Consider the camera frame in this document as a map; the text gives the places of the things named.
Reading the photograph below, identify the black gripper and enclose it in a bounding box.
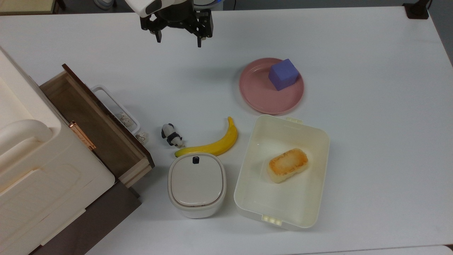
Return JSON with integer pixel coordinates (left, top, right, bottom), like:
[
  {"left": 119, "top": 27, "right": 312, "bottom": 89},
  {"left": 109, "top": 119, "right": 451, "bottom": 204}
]
[{"left": 140, "top": 0, "right": 214, "bottom": 48}]

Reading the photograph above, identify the black white panda toy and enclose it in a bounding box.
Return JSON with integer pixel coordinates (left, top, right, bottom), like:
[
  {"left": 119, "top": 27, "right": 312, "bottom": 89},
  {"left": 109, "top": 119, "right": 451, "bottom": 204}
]
[{"left": 161, "top": 123, "right": 185, "bottom": 148}]

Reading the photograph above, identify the yellow banana toy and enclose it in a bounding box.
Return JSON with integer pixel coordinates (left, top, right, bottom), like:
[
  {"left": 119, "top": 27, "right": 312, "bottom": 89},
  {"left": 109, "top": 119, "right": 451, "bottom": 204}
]
[{"left": 174, "top": 117, "right": 239, "bottom": 158}]

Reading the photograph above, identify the open wooden drawer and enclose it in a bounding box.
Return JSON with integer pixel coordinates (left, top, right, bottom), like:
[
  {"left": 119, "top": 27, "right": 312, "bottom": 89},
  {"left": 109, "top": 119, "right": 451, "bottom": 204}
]
[{"left": 39, "top": 63, "right": 155, "bottom": 188}]

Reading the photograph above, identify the copper drawer latch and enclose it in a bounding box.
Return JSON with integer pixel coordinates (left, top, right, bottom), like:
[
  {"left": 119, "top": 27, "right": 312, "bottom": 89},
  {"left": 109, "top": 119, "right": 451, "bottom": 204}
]
[{"left": 68, "top": 121, "right": 97, "bottom": 151}]

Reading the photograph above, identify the toasted bread toy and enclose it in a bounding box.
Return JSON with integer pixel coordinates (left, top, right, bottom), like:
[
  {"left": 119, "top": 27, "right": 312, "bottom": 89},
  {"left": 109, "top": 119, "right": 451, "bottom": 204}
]
[{"left": 267, "top": 148, "right": 309, "bottom": 184}]

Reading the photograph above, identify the clear plastic tray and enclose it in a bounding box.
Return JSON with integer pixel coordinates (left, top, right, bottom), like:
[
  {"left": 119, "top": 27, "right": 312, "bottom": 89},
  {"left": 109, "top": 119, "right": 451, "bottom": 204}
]
[{"left": 90, "top": 84, "right": 141, "bottom": 136}]

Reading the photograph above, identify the pink round plate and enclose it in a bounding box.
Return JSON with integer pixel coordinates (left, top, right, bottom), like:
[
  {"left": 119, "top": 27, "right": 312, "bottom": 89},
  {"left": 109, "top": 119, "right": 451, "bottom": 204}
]
[{"left": 239, "top": 58, "right": 305, "bottom": 115}]

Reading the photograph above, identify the purple cube block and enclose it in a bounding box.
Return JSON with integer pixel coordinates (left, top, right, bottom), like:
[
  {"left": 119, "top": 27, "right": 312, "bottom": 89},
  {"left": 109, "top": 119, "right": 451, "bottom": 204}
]
[{"left": 268, "top": 58, "right": 300, "bottom": 91}]

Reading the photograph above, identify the small white lidded bin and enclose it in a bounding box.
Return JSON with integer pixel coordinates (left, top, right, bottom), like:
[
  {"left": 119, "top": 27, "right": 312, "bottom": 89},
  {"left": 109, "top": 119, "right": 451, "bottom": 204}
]
[{"left": 167, "top": 153, "right": 227, "bottom": 219}]

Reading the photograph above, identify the cream plastic bin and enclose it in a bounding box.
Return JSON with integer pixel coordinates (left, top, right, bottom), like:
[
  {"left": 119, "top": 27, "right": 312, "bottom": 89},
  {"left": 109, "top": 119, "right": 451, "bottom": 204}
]
[{"left": 234, "top": 114, "right": 331, "bottom": 231}]

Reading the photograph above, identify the cream plastic cabinet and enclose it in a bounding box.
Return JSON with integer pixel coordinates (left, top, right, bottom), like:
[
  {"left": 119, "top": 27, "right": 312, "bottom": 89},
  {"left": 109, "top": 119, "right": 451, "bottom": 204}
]
[{"left": 0, "top": 47, "right": 116, "bottom": 255}]

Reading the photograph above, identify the dark brown base board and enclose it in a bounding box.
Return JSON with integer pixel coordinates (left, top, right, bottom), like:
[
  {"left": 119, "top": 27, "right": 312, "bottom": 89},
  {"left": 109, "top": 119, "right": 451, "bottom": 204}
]
[{"left": 30, "top": 181, "right": 143, "bottom": 255}]

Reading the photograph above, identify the black corner clamp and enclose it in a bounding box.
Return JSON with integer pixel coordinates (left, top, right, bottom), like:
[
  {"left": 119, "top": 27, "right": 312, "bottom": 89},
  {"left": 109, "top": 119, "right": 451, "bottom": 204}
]
[{"left": 403, "top": 0, "right": 433, "bottom": 19}]

